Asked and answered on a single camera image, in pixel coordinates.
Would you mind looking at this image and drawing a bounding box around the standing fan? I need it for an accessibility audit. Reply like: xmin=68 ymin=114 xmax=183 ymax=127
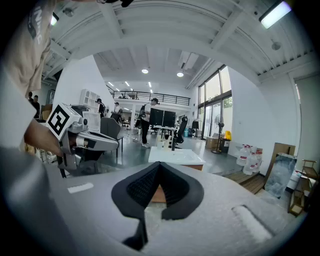
xmin=210 ymin=114 xmax=225 ymax=155

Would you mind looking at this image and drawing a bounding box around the clear water bottle red label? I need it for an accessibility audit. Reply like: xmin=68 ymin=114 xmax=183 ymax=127
xmin=253 ymin=149 xmax=264 ymax=174
xmin=242 ymin=152 xmax=259 ymax=176
xmin=235 ymin=146 xmax=251 ymax=167

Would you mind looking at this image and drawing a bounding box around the cardboard box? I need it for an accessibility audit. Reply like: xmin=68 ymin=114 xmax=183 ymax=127
xmin=205 ymin=136 xmax=221 ymax=150

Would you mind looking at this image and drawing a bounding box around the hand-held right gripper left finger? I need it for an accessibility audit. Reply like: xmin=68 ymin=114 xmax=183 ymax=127
xmin=111 ymin=161 xmax=161 ymax=252

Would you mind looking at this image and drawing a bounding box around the black bin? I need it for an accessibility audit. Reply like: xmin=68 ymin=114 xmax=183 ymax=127
xmin=219 ymin=138 xmax=232 ymax=154

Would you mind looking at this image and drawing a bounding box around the white desk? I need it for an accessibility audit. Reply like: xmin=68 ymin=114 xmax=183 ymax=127
xmin=151 ymin=125 xmax=179 ymax=141

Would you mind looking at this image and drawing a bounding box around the white slatted box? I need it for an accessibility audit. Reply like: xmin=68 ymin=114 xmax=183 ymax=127
xmin=82 ymin=111 xmax=102 ymax=134

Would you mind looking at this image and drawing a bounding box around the wooden slat platform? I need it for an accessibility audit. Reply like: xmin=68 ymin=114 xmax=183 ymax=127
xmin=224 ymin=170 xmax=268 ymax=196

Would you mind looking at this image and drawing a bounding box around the large glass window wall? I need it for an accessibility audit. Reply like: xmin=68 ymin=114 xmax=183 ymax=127
xmin=198 ymin=64 xmax=234 ymax=141

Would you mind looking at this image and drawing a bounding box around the person's left forearm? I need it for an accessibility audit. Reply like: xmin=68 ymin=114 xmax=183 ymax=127
xmin=24 ymin=118 xmax=64 ymax=158

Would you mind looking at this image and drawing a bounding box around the wooden rack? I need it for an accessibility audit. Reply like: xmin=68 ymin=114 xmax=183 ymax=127
xmin=287 ymin=158 xmax=320 ymax=217

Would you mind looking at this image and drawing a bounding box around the wooden cabinet door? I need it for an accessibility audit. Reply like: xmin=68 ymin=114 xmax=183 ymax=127
xmin=150 ymin=185 xmax=168 ymax=204

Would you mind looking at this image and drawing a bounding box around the black office chair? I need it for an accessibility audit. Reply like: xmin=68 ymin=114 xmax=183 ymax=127
xmin=174 ymin=116 xmax=189 ymax=145

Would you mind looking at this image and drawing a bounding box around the black head-worn camera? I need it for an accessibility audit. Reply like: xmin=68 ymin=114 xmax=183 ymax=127
xmin=96 ymin=0 xmax=134 ymax=8

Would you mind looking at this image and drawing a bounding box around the beige printed t-shirt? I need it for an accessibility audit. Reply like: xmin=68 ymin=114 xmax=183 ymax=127
xmin=4 ymin=0 xmax=59 ymax=99

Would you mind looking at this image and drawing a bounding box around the plastic-wrapped panel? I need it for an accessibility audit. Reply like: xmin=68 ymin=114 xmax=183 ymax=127
xmin=263 ymin=152 xmax=299 ymax=200

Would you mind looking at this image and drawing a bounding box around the white sink basin top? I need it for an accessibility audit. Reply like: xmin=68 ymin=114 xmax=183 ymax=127
xmin=148 ymin=146 xmax=207 ymax=166

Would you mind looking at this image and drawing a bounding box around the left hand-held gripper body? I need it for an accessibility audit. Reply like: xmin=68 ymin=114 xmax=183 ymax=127
xmin=46 ymin=102 xmax=105 ymax=171

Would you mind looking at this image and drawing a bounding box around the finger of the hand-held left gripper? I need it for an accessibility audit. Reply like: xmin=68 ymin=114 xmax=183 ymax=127
xmin=84 ymin=131 xmax=120 ymax=152

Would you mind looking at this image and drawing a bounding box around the grey lounge chair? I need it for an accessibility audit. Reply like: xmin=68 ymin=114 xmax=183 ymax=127
xmin=99 ymin=117 xmax=125 ymax=159

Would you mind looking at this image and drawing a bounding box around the white wall shelf unit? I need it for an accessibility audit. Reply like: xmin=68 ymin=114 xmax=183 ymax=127
xmin=79 ymin=88 xmax=101 ymax=111

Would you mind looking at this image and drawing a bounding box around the black monitor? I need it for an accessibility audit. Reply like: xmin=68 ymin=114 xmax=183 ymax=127
xmin=162 ymin=110 xmax=177 ymax=128
xmin=149 ymin=107 xmax=165 ymax=127

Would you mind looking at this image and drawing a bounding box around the brown board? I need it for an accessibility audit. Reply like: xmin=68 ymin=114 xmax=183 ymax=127
xmin=264 ymin=142 xmax=297 ymax=191

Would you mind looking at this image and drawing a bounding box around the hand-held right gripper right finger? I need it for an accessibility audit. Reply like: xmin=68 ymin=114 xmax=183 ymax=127
xmin=159 ymin=161 xmax=205 ymax=221

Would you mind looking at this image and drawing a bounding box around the black metal railing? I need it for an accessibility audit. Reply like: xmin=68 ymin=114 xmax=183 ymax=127
xmin=109 ymin=90 xmax=191 ymax=105

